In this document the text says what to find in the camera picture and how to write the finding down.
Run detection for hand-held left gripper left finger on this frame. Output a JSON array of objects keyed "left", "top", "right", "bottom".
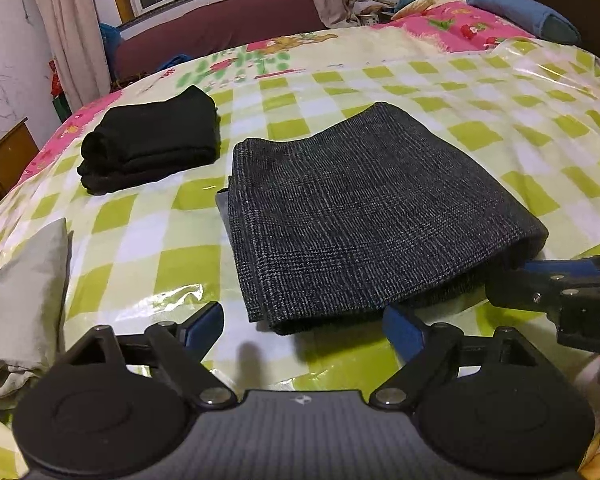
[{"left": 55, "top": 301, "right": 234, "bottom": 409}]

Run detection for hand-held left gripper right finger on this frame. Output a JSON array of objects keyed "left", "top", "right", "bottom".
[{"left": 382, "top": 304, "right": 542, "bottom": 409}]

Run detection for grey plaid pants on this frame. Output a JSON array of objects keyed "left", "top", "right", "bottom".
[{"left": 215, "top": 102, "right": 551, "bottom": 337}]

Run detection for black folded pants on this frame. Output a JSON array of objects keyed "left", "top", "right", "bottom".
[{"left": 77, "top": 85, "right": 222, "bottom": 197}]

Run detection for green checked plastic bed cover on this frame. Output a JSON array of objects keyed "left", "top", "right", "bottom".
[{"left": 0, "top": 27, "right": 600, "bottom": 480}]

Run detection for light grey folded cloth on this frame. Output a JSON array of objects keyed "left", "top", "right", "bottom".
[{"left": 0, "top": 217, "right": 74, "bottom": 409}]

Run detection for wooden cabinet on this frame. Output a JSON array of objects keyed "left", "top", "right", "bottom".
[{"left": 0, "top": 118, "right": 41, "bottom": 222}]

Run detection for blue pillow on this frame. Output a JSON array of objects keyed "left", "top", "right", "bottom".
[{"left": 466, "top": 0, "right": 583, "bottom": 46}]

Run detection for pink floral bed sheet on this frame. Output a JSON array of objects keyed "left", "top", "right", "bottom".
[{"left": 17, "top": 0, "right": 537, "bottom": 186}]

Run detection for red and green box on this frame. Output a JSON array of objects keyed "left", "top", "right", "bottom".
[{"left": 48, "top": 59, "right": 72, "bottom": 124}]

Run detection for maroon sofa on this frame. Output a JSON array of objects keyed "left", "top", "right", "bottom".
[{"left": 114, "top": 0, "right": 329, "bottom": 82}]

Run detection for blue cloth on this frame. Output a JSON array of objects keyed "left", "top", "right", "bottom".
[{"left": 99, "top": 22, "right": 123, "bottom": 58}]

